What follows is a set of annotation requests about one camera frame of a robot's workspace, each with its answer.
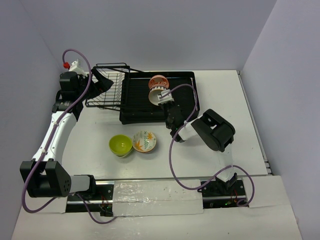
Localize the leaf pattern white bowl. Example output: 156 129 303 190
132 130 157 153

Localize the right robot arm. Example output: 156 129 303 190
160 101 238 196

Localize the white taped sheet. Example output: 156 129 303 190
112 180 204 217

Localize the white bowl pink rim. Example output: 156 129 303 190
148 86 167 106

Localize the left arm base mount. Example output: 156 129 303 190
65 181 115 217

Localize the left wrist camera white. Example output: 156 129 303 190
63 59 86 76

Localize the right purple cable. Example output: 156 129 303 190
162 83 256 208

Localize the black wire plate rack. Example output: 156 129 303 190
85 62 131 112

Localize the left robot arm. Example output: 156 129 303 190
20 67 113 200

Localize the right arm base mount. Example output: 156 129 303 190
197 179 247 209

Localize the orange floral bowl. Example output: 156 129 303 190
148 75 170 89

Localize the green bowl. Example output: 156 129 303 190
108 134 133 157

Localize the black dish rack tray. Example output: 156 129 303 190
119 71 197 125

